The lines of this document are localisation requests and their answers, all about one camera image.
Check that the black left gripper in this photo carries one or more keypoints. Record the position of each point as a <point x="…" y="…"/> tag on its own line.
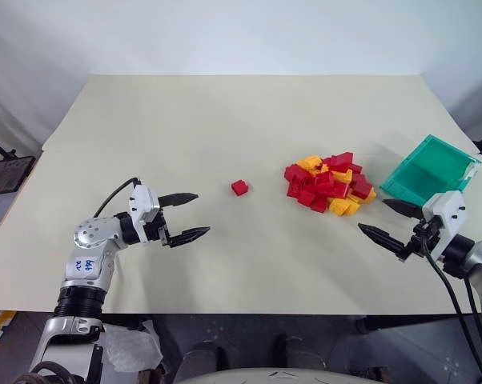
<point x="157" y="232"/>

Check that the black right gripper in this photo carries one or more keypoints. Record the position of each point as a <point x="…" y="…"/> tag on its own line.
<point x="421" y="238"/>

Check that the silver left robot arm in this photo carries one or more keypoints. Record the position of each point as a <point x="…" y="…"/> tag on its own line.
<point x="89" y="236"/>

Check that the green plastic bin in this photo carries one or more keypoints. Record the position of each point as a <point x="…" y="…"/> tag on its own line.
<point x="429" y="173"/>

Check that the single red brick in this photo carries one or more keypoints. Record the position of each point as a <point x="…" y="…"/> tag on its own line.
<point x="240" y="188"/>

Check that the crumpled clear plastic bag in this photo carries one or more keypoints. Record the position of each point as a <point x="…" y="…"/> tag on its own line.
<point x="133" y="348"/>

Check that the black mesh panel stand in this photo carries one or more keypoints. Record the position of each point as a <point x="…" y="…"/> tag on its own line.
<point x="5" y="172"/>

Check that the white curved robot body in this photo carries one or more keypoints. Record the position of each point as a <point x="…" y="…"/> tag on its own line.
<point x="285" y="376"/>

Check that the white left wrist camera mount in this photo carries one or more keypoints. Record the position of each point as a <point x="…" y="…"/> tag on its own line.
<point x="141" y="208"/>

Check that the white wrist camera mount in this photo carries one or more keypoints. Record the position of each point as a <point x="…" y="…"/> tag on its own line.
<point x="141" y="208"/>
<point x="446" y="216"/>

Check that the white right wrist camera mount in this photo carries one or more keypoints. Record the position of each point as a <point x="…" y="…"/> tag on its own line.
<point x="446" y="216"/>

